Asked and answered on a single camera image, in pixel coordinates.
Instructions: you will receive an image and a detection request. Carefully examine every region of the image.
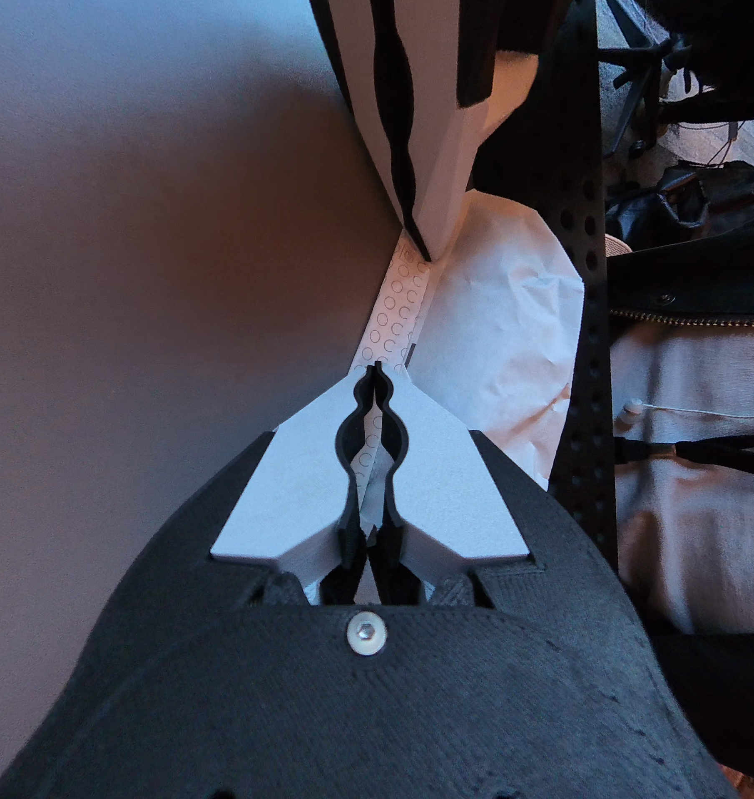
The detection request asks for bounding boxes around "black perforated chair armrest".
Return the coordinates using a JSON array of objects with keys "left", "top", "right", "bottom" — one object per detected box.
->
[{"left": 470, "top": 0, "right": 620, "bottom": 575}]

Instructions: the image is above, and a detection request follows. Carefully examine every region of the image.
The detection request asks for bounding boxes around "dark bag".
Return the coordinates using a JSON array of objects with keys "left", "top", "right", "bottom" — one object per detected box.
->
[{"left": 605, "top": 159, "right": 754, "bottom": 241}]

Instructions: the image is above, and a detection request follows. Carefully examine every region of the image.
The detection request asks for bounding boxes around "person's light grey clothing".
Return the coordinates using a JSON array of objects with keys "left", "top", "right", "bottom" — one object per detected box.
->
[{"left": 611, "top": 318, "right": 754, "bottom": 638}]

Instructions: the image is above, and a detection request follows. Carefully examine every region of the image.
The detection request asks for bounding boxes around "black lanyard strap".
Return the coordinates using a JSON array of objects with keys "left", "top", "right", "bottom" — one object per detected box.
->
[{"left": 614, "top": 434, "right": 754, "bottom": 483}]

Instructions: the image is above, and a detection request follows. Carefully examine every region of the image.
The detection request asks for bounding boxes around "person's dark zip jacket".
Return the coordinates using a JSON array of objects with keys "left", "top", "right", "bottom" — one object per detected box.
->
[{"left": 605, "top": 209, "right": 754, "bottom": 784}]

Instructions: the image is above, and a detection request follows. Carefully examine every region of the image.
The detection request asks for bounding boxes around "black chair base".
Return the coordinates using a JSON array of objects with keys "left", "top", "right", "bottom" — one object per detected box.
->
[{"left": 598, "top": 0, "right": 754, "bottom": 157}]

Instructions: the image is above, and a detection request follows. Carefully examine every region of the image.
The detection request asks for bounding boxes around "thin white cord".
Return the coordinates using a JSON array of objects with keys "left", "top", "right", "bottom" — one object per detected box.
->
[{"left": 622, "top": 399, "right": 754, "bottom": 420}]

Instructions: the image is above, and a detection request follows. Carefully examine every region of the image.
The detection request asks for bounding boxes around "large white paper bag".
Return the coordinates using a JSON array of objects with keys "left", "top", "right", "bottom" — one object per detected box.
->
[{"left": 352, "top": 190, "right": 587, "bottom": 600}]

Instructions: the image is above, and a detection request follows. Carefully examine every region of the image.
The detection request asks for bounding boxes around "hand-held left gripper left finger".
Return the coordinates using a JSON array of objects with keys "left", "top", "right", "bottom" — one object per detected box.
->
[{"left": 209, "top": 362, "right": 378, "bottom": 606}]

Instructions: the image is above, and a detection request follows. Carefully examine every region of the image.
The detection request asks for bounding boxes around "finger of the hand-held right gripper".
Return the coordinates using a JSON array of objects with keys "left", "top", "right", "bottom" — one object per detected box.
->
[
  {"left": 386, "top": 0, "right": 498, "bottom": 263},
  {"left": 322, "top": 0, "right": 431, "bottom": 262}
]

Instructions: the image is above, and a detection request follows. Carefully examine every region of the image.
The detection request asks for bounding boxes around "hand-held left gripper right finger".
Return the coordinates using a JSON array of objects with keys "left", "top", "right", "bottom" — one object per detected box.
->
[{"left": 376, "top": 362, "right": 530, "bottom": 606}]

